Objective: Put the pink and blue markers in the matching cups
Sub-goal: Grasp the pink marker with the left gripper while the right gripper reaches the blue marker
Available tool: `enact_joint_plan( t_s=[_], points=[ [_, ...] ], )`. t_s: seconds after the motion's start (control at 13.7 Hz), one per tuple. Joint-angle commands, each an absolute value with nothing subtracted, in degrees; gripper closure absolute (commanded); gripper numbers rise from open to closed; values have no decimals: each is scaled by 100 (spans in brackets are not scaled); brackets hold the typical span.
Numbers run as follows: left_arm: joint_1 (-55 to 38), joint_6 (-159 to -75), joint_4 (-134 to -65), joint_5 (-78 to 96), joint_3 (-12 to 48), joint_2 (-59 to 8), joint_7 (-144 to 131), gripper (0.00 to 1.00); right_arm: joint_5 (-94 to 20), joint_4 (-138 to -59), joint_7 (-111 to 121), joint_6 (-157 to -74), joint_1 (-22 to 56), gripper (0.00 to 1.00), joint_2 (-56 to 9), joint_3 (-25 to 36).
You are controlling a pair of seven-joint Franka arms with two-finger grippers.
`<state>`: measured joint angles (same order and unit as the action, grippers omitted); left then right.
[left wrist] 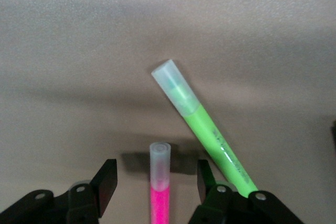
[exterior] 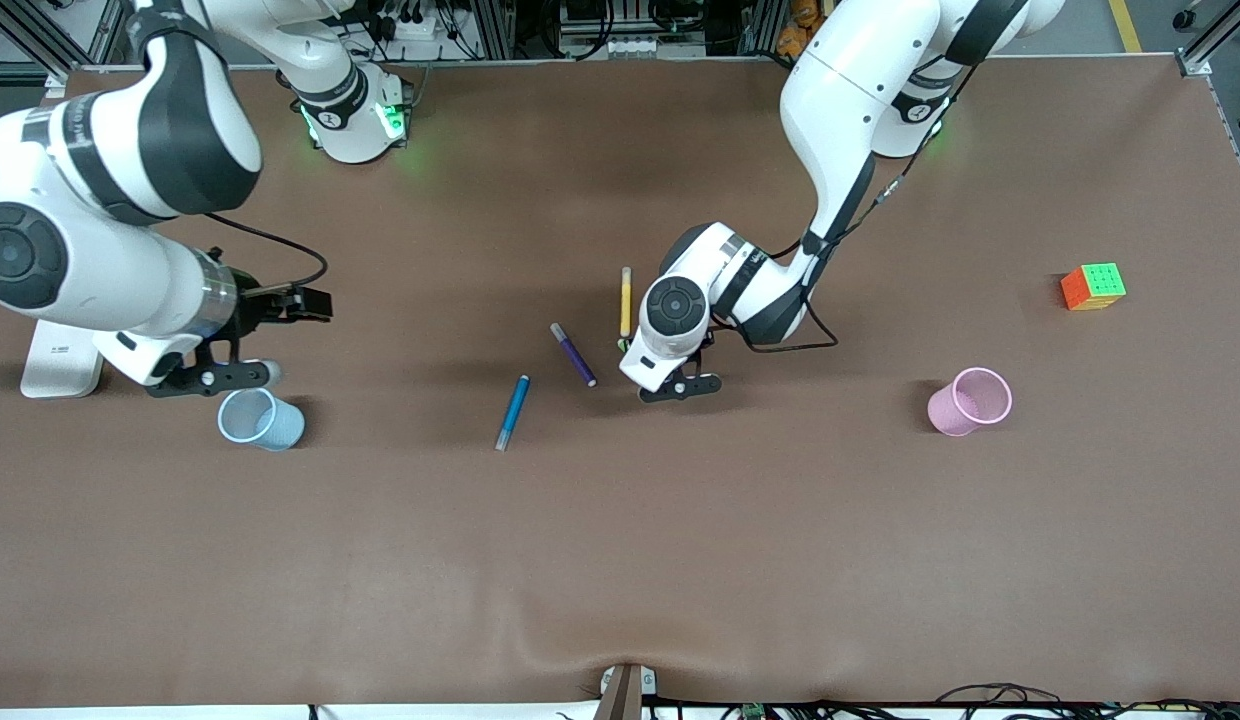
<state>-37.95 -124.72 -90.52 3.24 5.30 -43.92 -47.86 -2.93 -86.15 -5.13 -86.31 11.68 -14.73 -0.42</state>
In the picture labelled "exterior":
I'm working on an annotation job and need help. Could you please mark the metal table clamp bracket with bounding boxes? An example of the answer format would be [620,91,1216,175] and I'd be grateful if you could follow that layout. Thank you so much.
[592,663,659,720]

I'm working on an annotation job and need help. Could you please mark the white power strip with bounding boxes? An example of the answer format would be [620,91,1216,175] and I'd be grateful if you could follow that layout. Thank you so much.
[378,8,446,43]

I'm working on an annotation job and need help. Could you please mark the blue mesh cup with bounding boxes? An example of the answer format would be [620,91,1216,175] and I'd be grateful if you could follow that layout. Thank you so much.
[217,387,307,452]

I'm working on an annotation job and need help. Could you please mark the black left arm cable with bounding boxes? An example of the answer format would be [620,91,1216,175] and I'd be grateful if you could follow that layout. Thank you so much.
[708,60,971,354]

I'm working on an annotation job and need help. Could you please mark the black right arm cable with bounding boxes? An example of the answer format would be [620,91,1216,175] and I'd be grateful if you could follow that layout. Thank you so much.
[202,212,329,299]

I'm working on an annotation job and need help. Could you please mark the black floor cable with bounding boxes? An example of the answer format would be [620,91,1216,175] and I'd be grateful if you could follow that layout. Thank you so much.
[935,683,1066,706]

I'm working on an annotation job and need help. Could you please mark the white desk lamp stand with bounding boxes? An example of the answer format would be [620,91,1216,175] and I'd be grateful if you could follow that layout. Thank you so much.
[20,320,106,399]

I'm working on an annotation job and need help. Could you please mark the pink mesh cup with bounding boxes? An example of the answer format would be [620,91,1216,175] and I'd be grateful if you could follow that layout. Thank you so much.
[927,367,1014,438]

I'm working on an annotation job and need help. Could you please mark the blue marker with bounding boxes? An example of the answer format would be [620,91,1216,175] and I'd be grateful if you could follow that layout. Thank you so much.
[494,374,532,453]

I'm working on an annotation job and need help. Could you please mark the orange snack packets pile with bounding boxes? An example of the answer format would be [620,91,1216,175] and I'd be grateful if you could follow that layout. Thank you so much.
[777,0,831,57]

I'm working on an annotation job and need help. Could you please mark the purple marker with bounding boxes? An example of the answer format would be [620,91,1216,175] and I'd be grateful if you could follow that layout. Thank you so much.
[550,322,599,389]

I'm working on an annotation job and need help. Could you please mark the colourful puzzle cube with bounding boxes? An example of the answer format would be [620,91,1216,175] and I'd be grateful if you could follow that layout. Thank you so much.
[1060,262,1128,312]

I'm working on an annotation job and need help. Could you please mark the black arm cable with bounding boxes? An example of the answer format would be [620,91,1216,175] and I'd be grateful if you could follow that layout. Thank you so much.
[202,212,329,299]
[708,60,971,354]

